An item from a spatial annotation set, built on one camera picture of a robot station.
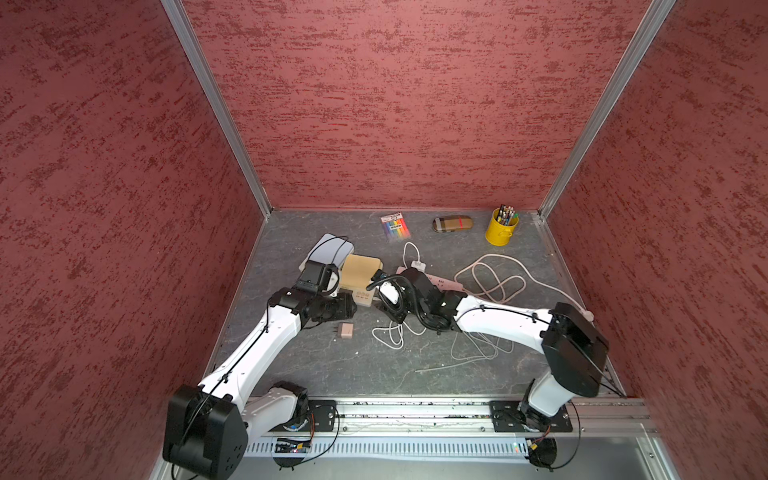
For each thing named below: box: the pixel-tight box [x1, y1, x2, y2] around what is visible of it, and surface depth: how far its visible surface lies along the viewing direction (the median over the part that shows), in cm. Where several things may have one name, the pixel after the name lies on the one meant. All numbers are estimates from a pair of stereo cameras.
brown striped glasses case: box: [432, 215, 474, 232], surface depth 116 cm
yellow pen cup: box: [485, 207, 519, 247], surface depth 108 cm
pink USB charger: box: [338, 322, 354, 339], surface depth 89 cm
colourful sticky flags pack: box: [380, 212, 411, 241], surface depth 116 cm
